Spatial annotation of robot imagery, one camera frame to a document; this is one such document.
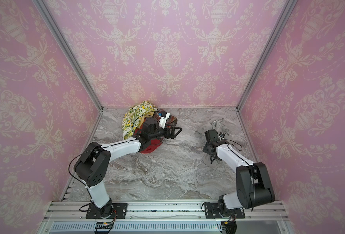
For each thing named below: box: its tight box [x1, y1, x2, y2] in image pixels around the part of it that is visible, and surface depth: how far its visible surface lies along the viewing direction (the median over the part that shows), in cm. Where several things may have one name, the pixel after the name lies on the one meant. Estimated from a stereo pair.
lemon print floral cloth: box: [121, 100, 158, 140], surface depth 100 cm
